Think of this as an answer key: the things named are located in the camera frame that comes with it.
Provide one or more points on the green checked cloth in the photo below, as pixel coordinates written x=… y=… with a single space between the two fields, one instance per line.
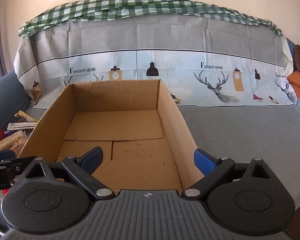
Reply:
x=90 y=7

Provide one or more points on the beige peanut snack packet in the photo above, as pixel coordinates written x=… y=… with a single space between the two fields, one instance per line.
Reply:
x=11 y=141

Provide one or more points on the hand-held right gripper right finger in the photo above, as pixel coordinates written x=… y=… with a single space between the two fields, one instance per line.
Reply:
x=204 y=161

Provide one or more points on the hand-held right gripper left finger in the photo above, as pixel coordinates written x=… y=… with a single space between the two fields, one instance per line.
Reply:
x=93 y=158

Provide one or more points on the yellow candy packet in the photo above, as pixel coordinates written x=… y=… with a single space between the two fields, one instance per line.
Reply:
x=26 y=117

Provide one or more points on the brown cardboard box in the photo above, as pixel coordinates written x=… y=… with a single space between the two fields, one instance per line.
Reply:
x=115 y=122

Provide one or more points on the printed deer sofa cover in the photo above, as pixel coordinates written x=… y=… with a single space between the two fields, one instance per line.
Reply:
x=165 y=37

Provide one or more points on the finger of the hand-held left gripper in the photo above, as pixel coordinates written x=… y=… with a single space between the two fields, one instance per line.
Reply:
x=12 y=163

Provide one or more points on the silver stick packet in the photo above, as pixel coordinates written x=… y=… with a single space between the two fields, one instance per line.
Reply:
x=25 y=124
x=20 y=128

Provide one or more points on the grey blue sofa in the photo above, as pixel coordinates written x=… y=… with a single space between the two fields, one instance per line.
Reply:
x=5 y=100

